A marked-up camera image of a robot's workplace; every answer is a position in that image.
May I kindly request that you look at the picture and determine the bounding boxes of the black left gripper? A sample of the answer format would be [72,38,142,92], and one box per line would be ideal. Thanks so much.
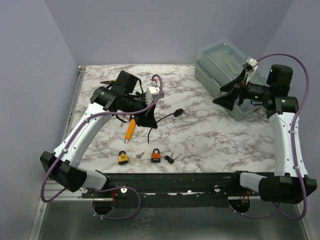
[123,95,159,129]

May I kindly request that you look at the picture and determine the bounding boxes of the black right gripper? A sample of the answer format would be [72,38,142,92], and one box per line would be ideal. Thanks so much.
[213,68,273,111]

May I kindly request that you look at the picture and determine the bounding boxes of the black usb cable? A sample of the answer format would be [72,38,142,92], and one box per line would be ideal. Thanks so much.
[146,108,185,145]

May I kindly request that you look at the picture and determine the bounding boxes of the silver padlock keys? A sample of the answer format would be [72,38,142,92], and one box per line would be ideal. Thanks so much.
[135,152,145,159]

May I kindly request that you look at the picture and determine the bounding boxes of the orange padlock with keys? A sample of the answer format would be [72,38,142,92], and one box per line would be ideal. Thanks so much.
[151,148,161,163]

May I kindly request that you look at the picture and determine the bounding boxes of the black headed padlock keys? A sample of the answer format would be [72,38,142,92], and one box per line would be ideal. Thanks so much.
[164,153,181,164]

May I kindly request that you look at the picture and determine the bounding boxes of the yellow padlock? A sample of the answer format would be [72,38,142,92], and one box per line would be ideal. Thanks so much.
[118,150,129,166]

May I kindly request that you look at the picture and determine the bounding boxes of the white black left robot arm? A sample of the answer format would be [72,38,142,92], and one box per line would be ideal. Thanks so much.
[40,70,163,198]

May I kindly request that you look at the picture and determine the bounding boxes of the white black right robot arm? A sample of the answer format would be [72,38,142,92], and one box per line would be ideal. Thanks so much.
[213,63,317,204]

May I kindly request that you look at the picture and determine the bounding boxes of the yellow utility knife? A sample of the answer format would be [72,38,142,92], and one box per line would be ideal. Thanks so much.
[124,119,136,144]

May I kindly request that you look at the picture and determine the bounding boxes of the clear green plastic toolbox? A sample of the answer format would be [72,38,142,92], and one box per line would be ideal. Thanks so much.
[194,38,279,121]

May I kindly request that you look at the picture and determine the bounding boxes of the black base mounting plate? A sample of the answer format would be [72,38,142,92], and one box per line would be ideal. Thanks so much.
[82,172,257,209]

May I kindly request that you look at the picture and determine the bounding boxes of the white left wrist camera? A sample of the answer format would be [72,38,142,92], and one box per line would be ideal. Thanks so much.
[145,86,160,105]

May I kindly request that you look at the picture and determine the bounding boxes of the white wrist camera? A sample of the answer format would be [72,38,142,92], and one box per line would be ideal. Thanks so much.
[242,56,259,85]
[145,86,160,105]

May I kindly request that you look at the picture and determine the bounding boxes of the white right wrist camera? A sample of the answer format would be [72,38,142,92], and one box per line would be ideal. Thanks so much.
[242,56,259,85]

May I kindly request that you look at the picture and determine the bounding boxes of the yellow handled pliers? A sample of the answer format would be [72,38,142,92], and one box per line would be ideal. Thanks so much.
[100,79,116,85]

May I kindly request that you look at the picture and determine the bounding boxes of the aluminium rail frame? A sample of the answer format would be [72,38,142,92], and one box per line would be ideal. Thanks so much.
[27,65,311,240]

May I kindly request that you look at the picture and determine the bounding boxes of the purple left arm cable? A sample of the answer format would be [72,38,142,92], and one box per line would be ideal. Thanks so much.
[40,73,164,221]

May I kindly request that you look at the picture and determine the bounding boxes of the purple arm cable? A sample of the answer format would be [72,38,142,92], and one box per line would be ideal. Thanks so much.
[40,73,164,221]
[232,52,311,221]

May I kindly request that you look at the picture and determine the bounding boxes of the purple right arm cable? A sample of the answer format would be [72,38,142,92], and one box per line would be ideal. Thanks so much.
[232,52,311,221]

